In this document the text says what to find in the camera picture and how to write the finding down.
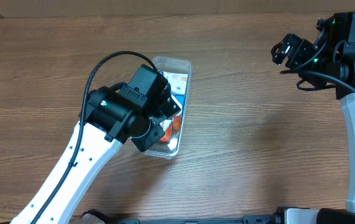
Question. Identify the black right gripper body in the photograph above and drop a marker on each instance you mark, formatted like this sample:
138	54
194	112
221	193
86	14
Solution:
292	50

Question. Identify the clear plastic container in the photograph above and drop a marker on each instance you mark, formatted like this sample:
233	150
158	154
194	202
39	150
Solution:
178	72

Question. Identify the red medicine box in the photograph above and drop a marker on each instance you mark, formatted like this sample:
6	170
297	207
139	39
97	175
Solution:
167	128

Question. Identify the blue lozenge box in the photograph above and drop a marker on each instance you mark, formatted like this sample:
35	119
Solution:
180	99

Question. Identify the orange bottle white cap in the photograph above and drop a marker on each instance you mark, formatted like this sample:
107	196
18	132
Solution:
177	122

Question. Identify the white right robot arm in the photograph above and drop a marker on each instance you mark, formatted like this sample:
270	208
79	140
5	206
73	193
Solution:
346	96

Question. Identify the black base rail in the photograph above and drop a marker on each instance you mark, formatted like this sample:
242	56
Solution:
196	220

